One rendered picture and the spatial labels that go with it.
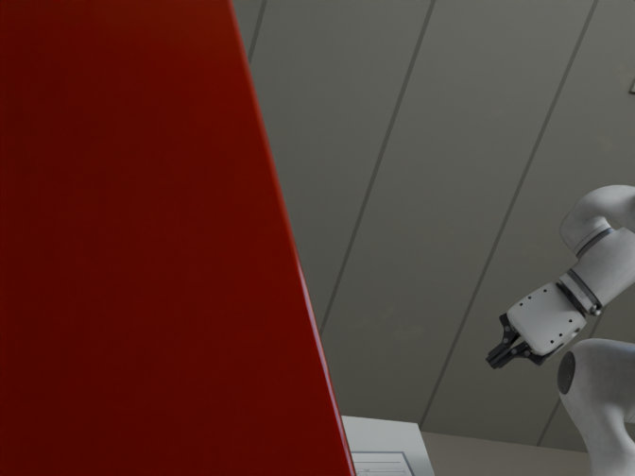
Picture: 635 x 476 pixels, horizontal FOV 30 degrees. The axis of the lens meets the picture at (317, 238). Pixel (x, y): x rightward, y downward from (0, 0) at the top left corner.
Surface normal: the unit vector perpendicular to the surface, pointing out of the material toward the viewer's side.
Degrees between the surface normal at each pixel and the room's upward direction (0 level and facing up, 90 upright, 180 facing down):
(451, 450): 0
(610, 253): 52
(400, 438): 0
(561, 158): 90
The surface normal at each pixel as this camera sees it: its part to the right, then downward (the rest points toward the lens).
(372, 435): 0.26, -0.83
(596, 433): -0.74, 0.42
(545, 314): -0.34, -0.26
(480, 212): 0.12, 0.54
